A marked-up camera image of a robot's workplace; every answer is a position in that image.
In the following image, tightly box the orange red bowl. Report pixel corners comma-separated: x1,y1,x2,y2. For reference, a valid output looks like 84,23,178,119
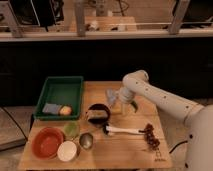
31,127,64,160

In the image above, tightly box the white handled brush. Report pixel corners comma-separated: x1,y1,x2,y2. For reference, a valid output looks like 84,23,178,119
103,125,145,135

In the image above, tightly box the yellow orange fruit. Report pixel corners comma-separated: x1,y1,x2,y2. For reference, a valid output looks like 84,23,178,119
59,106,72,116

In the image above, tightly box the blue sponge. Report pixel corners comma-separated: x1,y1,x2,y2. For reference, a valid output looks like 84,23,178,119
42,103,62,115

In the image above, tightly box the black cable right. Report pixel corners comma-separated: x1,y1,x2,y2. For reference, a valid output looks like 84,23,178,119
168,139,189,155

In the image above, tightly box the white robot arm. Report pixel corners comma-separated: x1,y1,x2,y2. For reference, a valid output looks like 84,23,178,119
119,70,213,171

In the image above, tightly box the green chili pepper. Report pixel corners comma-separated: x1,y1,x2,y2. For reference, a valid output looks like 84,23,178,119
131,101,138,113

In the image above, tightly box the small metal cup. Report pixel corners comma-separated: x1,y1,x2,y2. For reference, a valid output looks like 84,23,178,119
79,133,93,149

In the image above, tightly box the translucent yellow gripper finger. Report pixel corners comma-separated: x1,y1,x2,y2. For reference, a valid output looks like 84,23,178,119
121,103,128,116

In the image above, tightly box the bread piece in bowl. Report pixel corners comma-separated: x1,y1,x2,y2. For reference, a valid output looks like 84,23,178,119
87,112,107,120

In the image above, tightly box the dark red grapes bunch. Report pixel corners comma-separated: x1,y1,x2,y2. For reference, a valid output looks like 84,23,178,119
144,124,160,150

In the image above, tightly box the black cable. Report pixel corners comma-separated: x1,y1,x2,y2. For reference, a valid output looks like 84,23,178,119
168,139,189,155
0,106,29,141

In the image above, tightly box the black cable left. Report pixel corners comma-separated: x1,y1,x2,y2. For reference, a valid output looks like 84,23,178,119
0,106,29,141

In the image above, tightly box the green plastic tray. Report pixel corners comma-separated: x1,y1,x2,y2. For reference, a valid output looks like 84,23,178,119
34,76,84,121

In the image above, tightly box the black bowl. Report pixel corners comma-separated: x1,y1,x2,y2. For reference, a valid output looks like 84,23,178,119
86,103,111,125

